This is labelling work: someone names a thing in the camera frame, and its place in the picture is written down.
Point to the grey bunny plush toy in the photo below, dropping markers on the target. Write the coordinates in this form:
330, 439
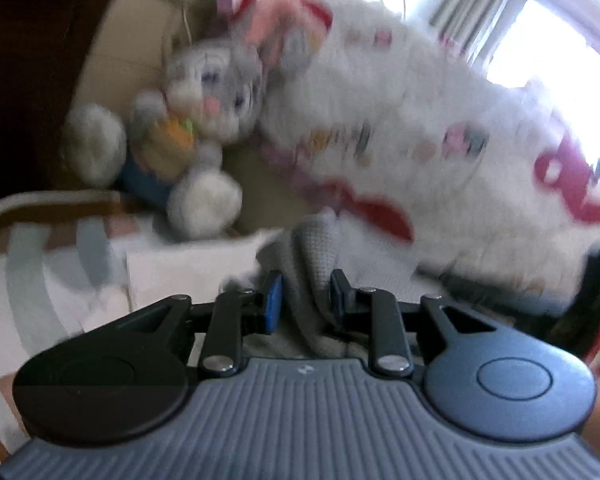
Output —
168, 152

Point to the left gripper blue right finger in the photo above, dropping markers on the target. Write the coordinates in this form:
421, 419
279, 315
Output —
375, 313

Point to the window with white curtain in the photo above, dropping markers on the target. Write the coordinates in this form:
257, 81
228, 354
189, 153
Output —
548, 48

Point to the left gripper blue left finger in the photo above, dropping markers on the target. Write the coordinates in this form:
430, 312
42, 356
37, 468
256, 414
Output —
237, 313

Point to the quilted bear pattern bedspread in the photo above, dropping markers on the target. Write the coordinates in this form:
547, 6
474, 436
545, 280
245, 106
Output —
387, 126

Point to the grey waffle knit shirt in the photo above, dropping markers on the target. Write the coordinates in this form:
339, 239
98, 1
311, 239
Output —
306, 255

